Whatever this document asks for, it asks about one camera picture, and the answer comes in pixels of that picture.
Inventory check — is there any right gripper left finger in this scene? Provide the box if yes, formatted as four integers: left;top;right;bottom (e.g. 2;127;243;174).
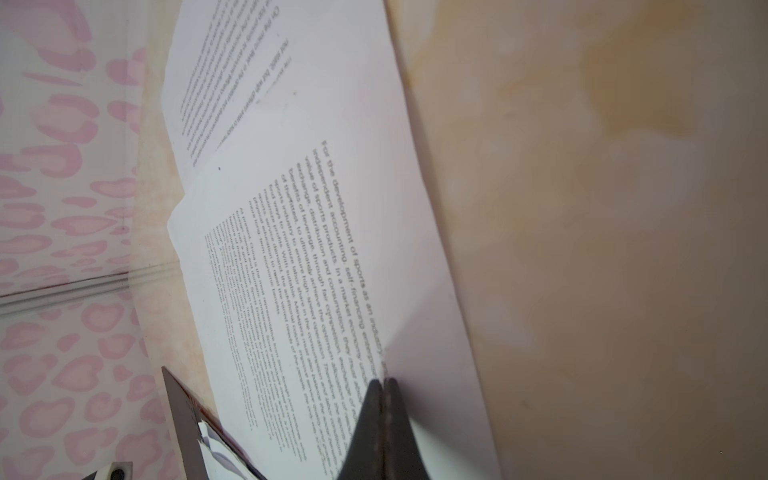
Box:
337;380;384;480

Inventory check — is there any left corner aluminium post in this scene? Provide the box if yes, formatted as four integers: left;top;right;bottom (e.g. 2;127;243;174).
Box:
1;261;180;320

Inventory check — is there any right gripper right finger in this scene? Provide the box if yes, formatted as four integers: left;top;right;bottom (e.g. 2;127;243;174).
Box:
382;378;430;480

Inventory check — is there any red folder black inside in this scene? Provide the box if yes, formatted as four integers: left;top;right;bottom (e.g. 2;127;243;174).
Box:
161;367;265;479

